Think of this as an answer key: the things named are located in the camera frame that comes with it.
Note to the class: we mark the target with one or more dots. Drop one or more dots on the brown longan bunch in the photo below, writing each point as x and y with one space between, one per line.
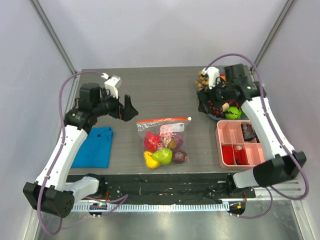
202 81

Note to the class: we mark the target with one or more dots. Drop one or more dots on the red toy meat piece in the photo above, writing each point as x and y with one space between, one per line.
227 154

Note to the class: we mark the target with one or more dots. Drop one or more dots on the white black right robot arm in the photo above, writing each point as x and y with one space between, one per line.
282 162

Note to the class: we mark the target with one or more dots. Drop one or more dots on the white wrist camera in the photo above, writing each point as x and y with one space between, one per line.
112 83
212 73

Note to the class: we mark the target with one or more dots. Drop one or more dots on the white perforated cable duct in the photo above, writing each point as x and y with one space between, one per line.
87 206

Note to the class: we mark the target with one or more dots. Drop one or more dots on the clear orange zip bag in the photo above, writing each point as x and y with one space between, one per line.
166 128

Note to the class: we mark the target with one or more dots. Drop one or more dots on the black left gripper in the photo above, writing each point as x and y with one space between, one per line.
129 111

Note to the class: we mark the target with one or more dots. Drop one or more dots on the purple toy onion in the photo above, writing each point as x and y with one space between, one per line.
179 141

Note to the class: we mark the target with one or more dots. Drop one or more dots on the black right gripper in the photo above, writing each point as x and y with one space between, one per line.
208 97

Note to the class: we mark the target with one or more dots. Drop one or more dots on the yellow toy pear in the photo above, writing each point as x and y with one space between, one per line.
149 161

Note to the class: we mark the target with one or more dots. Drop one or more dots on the dark patterned sushi roll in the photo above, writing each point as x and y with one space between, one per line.
248 132

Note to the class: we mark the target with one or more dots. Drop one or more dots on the teal fruit basket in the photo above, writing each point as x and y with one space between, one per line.
231 104

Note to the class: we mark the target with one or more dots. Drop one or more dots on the orange toy fruit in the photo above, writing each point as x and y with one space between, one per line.
172 144

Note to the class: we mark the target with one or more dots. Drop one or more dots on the dark red toy fruit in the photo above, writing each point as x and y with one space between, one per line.
179 157

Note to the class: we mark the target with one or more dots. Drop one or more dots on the pink compartment tray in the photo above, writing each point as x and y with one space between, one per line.
228 132

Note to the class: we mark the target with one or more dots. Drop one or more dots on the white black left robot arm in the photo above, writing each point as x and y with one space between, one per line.
49 192

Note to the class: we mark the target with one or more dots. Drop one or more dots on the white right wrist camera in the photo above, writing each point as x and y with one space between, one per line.
212 73

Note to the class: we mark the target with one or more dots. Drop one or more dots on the green toy apple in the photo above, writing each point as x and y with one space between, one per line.
163 156

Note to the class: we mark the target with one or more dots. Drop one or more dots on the blue folded t-shirt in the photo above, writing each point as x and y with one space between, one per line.
96 149

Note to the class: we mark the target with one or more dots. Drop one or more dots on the red toy bell pepper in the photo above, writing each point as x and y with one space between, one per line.
152 142

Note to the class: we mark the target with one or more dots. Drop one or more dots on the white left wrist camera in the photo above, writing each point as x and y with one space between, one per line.
112 83

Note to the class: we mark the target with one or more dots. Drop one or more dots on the white toy garlic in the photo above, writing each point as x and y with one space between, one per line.
225 106

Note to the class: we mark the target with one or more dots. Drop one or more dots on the dark purple grape bunch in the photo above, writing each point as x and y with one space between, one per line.
216 111

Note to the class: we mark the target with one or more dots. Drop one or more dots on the green toy lime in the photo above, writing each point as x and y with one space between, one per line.
233 113

